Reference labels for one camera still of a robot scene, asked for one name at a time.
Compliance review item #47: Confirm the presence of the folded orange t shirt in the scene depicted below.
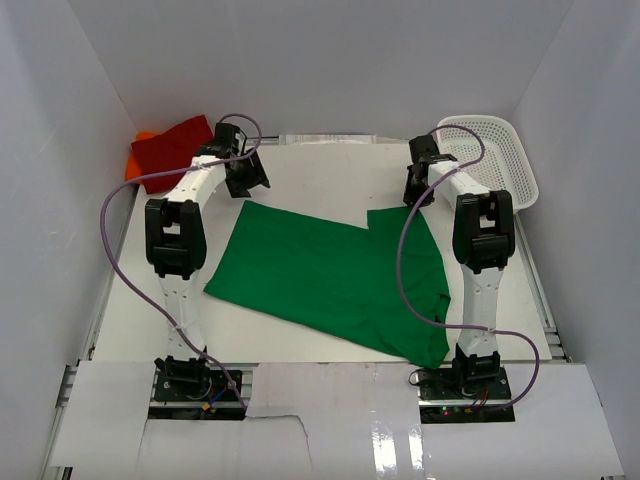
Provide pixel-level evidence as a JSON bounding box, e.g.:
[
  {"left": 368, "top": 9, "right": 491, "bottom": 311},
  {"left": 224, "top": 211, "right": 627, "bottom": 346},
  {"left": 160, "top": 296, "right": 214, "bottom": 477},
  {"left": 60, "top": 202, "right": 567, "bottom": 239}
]
[{"left": 125, "top": 132, "right": 156, "bottom": 181}]

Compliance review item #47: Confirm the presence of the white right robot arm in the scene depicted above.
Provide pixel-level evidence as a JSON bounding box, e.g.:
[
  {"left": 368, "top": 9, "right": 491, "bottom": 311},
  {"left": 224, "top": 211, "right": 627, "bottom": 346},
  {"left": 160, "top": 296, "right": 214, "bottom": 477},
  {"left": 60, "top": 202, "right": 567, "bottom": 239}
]
[{"left": 403, "top": 135, "right": 515, "bottom": 396}]

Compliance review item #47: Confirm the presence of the folded red t shirt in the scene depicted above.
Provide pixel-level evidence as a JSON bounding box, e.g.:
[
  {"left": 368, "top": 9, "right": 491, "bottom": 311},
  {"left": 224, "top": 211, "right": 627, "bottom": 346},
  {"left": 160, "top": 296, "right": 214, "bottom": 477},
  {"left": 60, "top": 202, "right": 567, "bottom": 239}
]
[{"left": 146, "top": 115, "right": 214, "bottom": 175}]

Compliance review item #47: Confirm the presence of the green t shirt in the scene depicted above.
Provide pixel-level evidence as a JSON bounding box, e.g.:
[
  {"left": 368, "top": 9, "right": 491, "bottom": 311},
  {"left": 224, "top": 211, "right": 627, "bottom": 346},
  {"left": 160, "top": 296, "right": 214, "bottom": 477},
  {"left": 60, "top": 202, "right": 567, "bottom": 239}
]
[{"left": 204, "top": 201, "right": 451, "bottom": 369}]

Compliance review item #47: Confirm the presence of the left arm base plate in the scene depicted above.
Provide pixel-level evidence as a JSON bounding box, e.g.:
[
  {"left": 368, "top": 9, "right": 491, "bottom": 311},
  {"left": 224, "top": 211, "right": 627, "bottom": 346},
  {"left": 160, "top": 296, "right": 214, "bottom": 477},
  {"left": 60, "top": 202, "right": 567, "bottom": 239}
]
[{"left": 148, "top": 369, "right": 250, "bottom": 421}]

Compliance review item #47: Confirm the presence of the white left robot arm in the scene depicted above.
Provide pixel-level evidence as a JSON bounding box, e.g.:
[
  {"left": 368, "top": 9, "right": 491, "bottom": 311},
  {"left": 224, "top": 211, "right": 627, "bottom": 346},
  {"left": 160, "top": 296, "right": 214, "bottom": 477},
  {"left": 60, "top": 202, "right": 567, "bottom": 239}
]
[{"left": 145, "top": 117, "right": 270, "bottom": 391}]

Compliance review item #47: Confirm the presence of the white perforated plastic basket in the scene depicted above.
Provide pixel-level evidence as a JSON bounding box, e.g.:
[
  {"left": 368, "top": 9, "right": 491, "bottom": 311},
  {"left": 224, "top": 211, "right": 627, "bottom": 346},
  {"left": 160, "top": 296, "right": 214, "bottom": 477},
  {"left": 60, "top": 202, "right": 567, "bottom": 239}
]
[{"left": 436, "top": 115, "right": 539, "bottom": 212}]

